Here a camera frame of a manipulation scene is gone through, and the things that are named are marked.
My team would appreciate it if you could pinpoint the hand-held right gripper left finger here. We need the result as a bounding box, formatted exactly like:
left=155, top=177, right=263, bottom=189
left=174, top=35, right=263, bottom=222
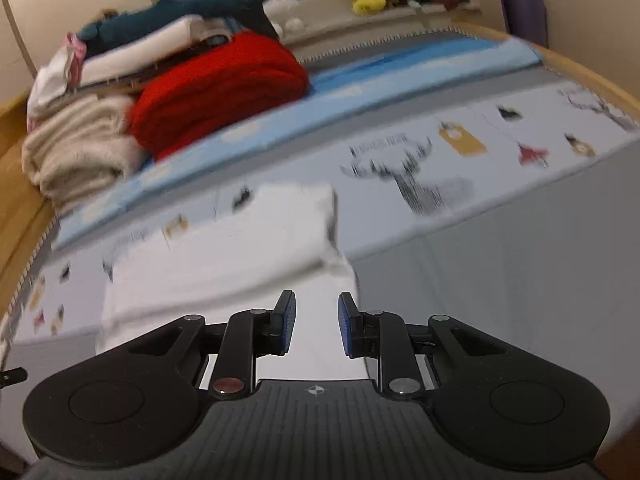
left=125, top=290, right=297, bottom=401

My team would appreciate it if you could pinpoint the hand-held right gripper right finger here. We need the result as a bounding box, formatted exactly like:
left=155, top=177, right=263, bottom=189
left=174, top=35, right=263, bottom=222
left=338, top=292, right=516, bottom=401

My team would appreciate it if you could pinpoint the cream fleece blanket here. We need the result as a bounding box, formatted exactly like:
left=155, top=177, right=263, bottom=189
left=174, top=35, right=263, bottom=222
left=21, top=95, right=143, bottom=216

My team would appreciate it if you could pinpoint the red folded blanket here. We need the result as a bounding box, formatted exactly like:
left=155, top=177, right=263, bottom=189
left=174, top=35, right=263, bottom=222
left=127, top=30, right=311, bottom=161

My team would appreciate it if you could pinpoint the light blue quilt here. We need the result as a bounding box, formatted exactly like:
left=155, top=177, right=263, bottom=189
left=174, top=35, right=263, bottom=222
left=52, top=35, right=543, bottom=251

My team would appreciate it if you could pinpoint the pink and white cloth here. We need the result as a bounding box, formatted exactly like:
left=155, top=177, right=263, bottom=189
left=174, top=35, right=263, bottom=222
left=26, top=32, right=88, bottom=121

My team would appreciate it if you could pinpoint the white folded cloth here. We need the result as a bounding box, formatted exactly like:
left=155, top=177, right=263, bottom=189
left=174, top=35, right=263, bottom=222
left=75, top=15, right=236, bottom=88

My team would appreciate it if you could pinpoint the dark teal plush shark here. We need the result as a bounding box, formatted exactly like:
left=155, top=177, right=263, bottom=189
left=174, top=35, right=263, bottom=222
left=75, top=0, right=281, bottom=56

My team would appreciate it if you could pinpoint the purple box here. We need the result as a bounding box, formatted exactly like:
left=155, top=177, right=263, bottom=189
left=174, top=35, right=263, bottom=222
left=500, top=0, right=548, bottom=46

